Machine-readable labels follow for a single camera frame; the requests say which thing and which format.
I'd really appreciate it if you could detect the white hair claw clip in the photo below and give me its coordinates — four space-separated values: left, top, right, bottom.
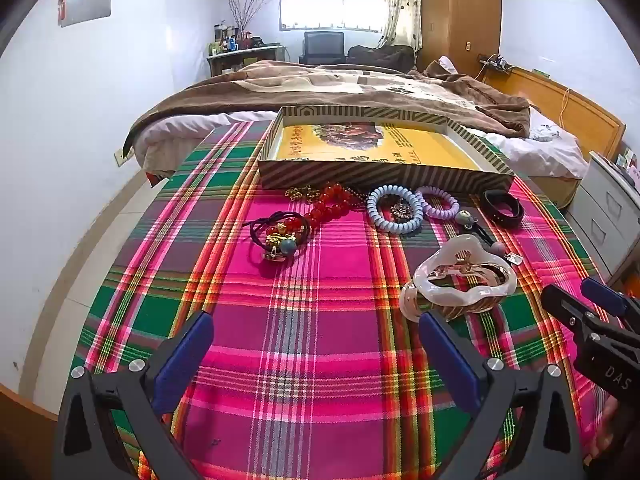
399 234 517 322

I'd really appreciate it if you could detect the brown blanket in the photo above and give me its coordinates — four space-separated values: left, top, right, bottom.
122 59 532 158

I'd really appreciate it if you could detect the gold brooch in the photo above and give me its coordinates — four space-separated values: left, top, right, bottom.
387 199 416 221

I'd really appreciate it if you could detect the patterned curtain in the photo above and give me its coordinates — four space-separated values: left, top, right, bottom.
376 0 423 53

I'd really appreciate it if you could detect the window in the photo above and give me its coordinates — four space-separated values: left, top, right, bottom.
278 0 383 31

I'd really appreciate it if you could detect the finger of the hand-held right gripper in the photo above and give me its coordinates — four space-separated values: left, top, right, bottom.
581 276 630 319
541 284 597 334

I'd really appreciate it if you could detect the group of bottles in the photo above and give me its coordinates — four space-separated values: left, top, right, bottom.
210 24 266 56

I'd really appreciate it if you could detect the power strip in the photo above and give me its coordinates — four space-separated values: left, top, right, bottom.
477 54 513 73

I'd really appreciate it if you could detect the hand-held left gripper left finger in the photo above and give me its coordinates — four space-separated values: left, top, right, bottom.
52 310 216 480

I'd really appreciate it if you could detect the gold chain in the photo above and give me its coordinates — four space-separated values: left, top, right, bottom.
284 186 323 204

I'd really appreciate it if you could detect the red bead bracelet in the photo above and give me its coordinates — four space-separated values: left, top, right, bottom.
306 183 357 226

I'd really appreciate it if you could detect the purple spiral hair tie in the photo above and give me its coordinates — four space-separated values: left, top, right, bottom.
415 186 460 219

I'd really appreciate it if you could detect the white nightstand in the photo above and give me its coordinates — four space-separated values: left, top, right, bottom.
570 151 640 276

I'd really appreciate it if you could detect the black hair tie grey bead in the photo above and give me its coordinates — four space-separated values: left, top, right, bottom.
454 209 523 266

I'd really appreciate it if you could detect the wooden bed frame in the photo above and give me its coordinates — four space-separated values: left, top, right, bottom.
482 66 627 209

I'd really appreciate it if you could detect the striped cardboard box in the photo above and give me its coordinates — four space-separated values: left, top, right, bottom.
256 105 517 192

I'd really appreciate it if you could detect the dark hair tie gold charm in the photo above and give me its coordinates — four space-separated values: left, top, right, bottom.
243 211 312 264

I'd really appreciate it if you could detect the black chair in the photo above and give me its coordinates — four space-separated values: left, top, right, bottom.
300 30 347 66

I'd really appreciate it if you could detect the person's right hand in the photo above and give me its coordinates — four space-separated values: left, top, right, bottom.
587 392 640 467

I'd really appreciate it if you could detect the desk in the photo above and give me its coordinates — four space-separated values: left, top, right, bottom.
206 44 288 78

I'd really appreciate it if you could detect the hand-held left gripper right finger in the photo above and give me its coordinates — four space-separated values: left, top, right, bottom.
419 310 586 480

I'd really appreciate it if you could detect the dark bag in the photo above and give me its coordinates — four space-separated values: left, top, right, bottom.
346 44 416 72

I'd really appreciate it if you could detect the blue spiral hair tie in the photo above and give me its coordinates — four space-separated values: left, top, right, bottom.
366 185 425 233

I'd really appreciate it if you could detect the vase with branches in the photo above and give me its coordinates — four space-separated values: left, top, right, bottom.
227 0 273 46

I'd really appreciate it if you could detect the black bracelet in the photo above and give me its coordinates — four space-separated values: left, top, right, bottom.
481 189 525 227

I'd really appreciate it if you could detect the wooden furniture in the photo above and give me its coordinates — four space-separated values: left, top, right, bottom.
0 382 58 480

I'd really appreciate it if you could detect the wooden wardrobe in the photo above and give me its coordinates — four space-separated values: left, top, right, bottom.
419 0 502 72

